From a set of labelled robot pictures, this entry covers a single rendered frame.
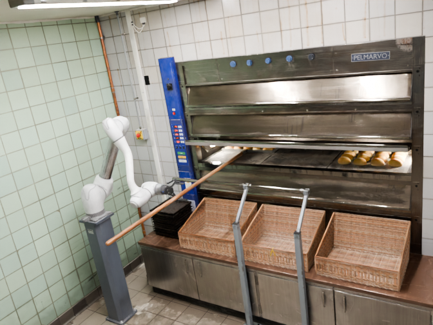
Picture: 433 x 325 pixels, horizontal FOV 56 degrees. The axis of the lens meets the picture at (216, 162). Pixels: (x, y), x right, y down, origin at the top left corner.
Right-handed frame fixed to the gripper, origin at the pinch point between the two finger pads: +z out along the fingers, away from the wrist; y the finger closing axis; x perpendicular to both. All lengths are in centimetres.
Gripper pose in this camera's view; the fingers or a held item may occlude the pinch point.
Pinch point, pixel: (183, 191)
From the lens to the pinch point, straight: 308.5
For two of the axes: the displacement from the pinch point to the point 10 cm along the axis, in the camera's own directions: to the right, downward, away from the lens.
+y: 1.4, 9.4, 3.0
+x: -5.3, 3.3, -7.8
